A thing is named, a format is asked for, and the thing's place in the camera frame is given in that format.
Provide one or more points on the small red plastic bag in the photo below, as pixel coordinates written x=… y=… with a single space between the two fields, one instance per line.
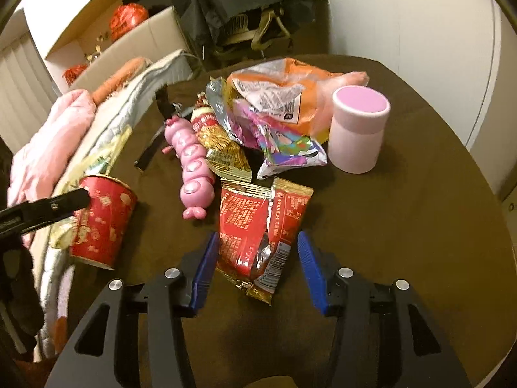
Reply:
x=74 y=72

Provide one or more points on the office chair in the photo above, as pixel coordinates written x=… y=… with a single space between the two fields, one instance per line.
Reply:
x=262 y=28

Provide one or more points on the beige curtain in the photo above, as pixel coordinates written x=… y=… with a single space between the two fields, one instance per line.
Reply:
x=20 y=89

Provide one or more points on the pink blanket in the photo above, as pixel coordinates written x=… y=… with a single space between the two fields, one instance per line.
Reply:
x=48 y=141

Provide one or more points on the orange pillow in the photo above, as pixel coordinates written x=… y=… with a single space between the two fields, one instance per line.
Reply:
x=117 y=79

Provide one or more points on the gold red snack packet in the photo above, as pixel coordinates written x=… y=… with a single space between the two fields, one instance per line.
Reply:
x=226 y=157

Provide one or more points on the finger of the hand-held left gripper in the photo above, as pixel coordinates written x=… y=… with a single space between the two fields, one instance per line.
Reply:
x=52 y=208

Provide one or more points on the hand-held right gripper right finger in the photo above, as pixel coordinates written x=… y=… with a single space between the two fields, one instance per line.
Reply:
x=313 y=275

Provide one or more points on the red foil snack packet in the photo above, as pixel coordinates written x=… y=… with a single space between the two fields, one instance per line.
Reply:
x=242 y=226

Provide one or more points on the beige bed headboard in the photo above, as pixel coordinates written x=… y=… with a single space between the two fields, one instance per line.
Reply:
x=153 y=36

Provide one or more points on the orange snack bag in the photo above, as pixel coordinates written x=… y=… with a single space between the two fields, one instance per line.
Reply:
x=307 y=89

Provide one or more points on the red paper cup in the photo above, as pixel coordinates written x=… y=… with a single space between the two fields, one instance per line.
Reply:
x=103 y=226

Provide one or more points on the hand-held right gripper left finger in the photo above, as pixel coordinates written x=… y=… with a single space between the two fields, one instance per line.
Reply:
x=204 y=275

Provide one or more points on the pink cylinder container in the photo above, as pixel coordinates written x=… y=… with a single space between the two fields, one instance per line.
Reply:
x=355 y=137

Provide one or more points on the bed mattress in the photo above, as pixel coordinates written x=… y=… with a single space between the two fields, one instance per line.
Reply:
x=121 y=101

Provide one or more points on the silver foil wrapper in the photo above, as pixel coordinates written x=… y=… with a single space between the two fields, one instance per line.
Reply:
x=218 y=105

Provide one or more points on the pink caterpillar toy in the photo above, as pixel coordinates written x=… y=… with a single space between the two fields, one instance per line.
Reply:
x=194 y=169

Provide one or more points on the yellow printed plastic bag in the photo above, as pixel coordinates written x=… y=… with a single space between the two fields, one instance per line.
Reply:
x=97 y=157

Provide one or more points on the large red plastic bag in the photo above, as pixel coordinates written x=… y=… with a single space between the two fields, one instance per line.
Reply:
x=129 y=18

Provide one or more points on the colourful pink foil packet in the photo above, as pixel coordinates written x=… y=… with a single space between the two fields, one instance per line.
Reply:
x=291 y=149

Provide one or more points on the small toy figure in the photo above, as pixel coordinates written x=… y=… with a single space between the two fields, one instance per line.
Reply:
x=92 y=53

